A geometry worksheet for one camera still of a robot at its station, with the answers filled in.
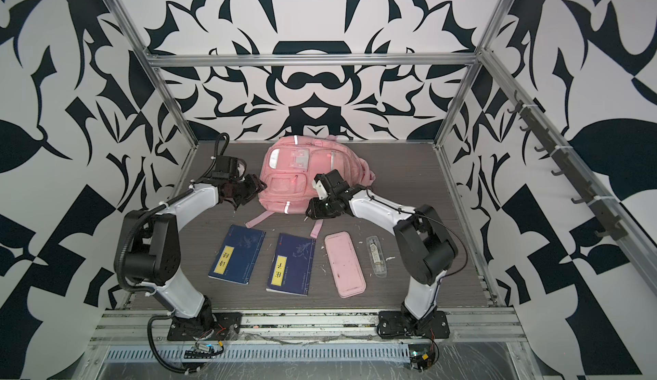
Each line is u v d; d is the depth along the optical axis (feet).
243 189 2.77
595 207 1.68
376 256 2.84
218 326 2.40
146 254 1.53
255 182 2.78
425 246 1.57
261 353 2.34
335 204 2.21
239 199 2.71
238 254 2.87
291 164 3.54
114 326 2.48
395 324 2.45
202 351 2.25
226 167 2.45
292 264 2.80
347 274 2.67
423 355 2.34
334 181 2.38
